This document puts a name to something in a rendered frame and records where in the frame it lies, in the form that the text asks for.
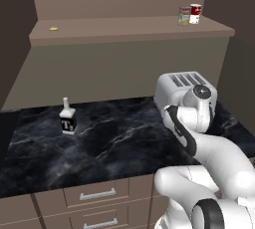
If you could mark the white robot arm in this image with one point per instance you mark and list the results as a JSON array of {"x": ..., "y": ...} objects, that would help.
[{"x": 219, "y": 160}]

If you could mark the brown cabinet shelf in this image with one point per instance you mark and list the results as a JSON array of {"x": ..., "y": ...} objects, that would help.
[{"x": 126, "y": 30}]

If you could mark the narrow brown cabinet panel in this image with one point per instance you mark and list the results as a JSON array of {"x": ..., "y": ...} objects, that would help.
[{"x": 141, "y": 186}]

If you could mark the brown cabinet front panel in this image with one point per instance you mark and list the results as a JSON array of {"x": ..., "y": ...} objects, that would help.
[{"x": 18, "y": 209}]

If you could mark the white four-slot toaster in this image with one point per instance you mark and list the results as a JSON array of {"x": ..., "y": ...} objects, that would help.
[{"x": 166, "y": 90}]

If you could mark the black bottle with white neck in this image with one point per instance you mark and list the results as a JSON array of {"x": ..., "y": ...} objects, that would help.
[{"x": 68, "y": 123}]

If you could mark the brown drawer front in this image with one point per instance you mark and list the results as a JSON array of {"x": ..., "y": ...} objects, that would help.
[
  {"x": 99, "y": 186},
  {"x": 99, "y": 213}
]

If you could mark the green and white can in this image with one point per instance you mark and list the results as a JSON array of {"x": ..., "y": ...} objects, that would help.
[{"x": 183, "y": 16}]

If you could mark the small yellow food piece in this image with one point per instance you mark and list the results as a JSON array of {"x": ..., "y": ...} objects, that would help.
[{"x": 54, "y": 29}]

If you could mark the red and white can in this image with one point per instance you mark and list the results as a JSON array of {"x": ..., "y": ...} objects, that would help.
[{"x": 196, "y": 14}]

